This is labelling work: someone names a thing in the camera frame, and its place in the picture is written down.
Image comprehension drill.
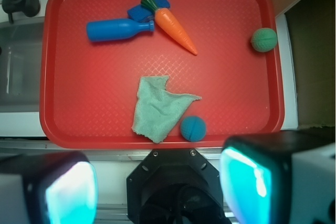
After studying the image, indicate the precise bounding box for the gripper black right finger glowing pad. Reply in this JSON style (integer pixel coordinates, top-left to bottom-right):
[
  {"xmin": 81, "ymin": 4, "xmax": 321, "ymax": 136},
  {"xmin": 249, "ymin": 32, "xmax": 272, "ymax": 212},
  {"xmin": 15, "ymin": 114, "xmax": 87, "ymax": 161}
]
[{"xmin": 219, "ymin": 129, "xmax": 335, "ymax": 223}]

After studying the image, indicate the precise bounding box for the grey faucet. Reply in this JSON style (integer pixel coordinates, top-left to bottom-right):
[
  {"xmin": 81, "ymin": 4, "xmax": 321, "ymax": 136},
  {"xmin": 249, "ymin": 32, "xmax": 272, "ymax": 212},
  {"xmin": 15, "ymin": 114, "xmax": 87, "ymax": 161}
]
[{"xmin": 2, "ymin": 0, "xmax": 40, "ymax": 24}]

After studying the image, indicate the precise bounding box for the orange toy carrot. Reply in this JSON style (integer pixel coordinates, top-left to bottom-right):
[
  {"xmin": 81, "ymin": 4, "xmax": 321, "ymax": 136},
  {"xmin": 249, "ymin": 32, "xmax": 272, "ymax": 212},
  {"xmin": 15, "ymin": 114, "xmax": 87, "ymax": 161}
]
[{"xmin": 141, "ymin": 0, "xmax": 198, "ymax": 56}]

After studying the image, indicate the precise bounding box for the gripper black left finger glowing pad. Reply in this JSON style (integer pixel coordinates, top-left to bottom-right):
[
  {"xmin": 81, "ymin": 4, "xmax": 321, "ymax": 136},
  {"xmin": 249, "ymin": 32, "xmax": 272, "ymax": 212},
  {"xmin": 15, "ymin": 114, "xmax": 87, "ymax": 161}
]
[{"xmin": 1, "ymin": 151, "xmax": 98, "ymax": 223}]

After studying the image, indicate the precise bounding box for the light green cloth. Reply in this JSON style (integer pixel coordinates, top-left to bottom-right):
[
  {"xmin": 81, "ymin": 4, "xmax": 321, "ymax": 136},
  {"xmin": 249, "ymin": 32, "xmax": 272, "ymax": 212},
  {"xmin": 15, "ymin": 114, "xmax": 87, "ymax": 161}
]
[{"xmin": 132, "ymin": 76, "xmax": 202, "ymax": 144}]

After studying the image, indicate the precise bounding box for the red plastic tray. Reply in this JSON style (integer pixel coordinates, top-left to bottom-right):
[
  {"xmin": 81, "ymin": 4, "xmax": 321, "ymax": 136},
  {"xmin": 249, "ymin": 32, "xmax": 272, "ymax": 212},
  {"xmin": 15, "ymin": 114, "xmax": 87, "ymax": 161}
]
[{"xmin": 40, "ymin": 0, "xmax": 285, "ymax": 149}]

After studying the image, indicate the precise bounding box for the blue textured ball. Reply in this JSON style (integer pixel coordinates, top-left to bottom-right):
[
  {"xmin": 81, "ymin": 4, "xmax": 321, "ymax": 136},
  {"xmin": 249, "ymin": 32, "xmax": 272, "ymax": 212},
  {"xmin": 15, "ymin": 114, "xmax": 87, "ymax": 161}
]
[{"xmin": 180, "ymin": 116, "xmax": 206, "ymax": 142}]

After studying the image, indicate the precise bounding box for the green textured ball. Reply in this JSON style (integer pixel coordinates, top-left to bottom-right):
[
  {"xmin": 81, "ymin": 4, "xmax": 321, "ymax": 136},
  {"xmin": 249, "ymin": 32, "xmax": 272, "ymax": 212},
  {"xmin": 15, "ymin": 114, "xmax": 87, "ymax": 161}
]
[{"xmin": 250, "ymin": 28, "xmax": 278, "ymax": 52}]

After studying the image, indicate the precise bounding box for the brown cardboard panel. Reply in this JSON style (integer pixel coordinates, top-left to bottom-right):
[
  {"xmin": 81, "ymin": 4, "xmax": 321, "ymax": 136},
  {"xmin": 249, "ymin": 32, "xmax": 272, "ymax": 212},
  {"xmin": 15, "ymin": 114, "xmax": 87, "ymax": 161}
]
[{"xmin": 272, "ymin": 0, "xmax": 335, "ymax": 129}]

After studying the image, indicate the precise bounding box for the grey sink basin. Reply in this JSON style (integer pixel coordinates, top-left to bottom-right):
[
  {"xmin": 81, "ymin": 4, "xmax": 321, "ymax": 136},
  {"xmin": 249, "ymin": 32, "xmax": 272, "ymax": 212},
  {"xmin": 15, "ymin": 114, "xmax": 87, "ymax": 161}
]
[{"xmin": 1, "ymin": 18, "xmax": 44, "ymax": 113}]

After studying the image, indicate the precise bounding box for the blue sponge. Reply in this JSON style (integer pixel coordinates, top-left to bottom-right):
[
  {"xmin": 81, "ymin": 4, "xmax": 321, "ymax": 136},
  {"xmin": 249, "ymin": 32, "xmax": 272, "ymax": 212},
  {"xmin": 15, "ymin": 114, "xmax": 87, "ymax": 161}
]
[{"xmin": 127, "ymin": 0, "xmax": 171, "ymax": 23}]

